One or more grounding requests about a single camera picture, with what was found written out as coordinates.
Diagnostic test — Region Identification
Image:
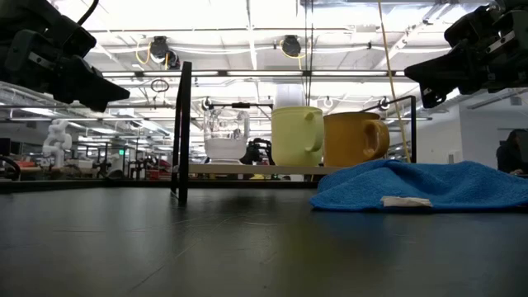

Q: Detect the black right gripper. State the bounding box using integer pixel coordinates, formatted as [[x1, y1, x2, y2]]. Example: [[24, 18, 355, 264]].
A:
[[403, 7, 528, 110]]

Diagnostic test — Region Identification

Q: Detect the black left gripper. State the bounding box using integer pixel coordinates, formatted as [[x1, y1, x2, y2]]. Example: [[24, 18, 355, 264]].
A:
[[0, 0, 131, 113]]

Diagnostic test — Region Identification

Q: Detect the wooden shelf with black frame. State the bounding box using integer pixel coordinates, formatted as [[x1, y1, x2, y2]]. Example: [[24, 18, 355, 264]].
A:
[[170, 60, 417, 206]]

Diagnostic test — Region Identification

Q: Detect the blue terry towel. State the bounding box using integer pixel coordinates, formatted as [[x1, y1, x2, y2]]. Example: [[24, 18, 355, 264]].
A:
[[309, 159, 528, 214]]

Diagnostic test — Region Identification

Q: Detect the large mustard yellow mug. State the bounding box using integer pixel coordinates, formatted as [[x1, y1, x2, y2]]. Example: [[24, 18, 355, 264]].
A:
[[323, 111, 391, 168]]

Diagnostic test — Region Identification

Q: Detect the clear glass cup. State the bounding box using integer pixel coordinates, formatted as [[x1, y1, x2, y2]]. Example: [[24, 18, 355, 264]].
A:
[[202, 107, 251, 165]]

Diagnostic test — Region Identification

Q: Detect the small pale yellow mug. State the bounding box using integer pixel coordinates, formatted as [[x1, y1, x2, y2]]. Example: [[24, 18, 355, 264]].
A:
[[270, 106, 326, 167]]

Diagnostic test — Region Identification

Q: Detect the white robot figure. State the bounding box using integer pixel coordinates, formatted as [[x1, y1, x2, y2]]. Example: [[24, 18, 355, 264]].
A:
[[40, 119, 73, 169]]

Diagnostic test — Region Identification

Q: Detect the small black ceiling reel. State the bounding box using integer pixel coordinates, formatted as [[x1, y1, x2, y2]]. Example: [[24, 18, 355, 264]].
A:
[[166, 49, 182, 70]]

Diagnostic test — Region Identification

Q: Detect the person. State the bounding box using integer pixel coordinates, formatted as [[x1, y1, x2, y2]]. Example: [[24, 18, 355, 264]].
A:
[[495, 128, 528, 176]]

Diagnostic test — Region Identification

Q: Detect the white column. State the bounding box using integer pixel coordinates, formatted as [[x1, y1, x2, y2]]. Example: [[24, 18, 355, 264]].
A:
[[274, 83, 307, 109]]

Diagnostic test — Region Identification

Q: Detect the black background machine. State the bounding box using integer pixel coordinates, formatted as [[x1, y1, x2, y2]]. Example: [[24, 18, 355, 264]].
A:
[[239, 137, 276, 167]]

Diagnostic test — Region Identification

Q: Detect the thick yellow cable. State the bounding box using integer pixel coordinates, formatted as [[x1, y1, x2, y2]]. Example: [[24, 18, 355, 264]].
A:
[[378, 0, 413, 163]]

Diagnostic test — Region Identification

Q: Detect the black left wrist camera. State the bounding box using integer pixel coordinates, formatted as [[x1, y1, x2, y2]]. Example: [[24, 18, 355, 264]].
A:
[[53, 16, 98, 59]]

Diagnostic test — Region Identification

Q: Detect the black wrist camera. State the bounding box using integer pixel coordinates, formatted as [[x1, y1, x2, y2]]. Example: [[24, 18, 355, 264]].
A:
[[53, 16, 98, 59], [443, 4, 502, 47]]

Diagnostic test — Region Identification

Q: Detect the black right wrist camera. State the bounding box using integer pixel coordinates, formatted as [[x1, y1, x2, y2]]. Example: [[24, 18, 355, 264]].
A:
[[443, 4, 502, 47]]

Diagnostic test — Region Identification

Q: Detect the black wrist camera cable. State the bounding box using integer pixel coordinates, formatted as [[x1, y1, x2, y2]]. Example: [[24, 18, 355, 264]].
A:
[[76, 0, 100, 26]]

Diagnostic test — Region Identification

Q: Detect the black ceiling cord reel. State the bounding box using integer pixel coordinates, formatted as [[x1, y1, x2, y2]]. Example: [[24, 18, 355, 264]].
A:
[[281, 35, 302, 58], [148, 35, 170, 59]]

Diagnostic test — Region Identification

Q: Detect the black looped cable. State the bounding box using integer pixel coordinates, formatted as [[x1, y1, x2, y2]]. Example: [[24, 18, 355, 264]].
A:
[[0, 154, 21, 182]]

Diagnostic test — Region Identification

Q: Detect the black hanging cable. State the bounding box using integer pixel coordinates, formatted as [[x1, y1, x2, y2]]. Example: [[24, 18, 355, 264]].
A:
[[304, 0, 314, 107]]

